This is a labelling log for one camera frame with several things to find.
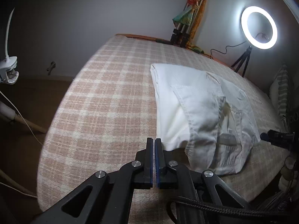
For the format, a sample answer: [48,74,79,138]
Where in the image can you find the black braided cable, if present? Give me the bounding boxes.
[166,195,299,224]

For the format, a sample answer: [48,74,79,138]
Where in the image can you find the black ring light tripod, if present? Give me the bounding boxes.
[231,46,252,77]

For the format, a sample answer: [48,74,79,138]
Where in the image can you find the white clip-on desk lamp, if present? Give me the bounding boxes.
[0,9,19,84]

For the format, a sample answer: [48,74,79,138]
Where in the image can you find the striped green white pillow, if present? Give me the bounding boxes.
[269,64,292,131]

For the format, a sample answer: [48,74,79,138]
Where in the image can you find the pink plaid bed blanket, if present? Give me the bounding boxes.
[38,36,280,210]

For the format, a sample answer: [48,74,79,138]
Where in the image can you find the metal door handle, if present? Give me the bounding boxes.
[47,61,56,76]

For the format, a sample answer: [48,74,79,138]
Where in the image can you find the black ring light power cable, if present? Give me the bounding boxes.
[209,40,246,59]

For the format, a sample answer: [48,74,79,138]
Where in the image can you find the colourful orange scarf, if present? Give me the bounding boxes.
[185,0,206,48]

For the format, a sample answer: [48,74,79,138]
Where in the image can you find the white ring light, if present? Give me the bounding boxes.
[241,6,278,50]

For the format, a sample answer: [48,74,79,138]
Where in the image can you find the white small shorts garment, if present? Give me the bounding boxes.
[150,64,260,175]

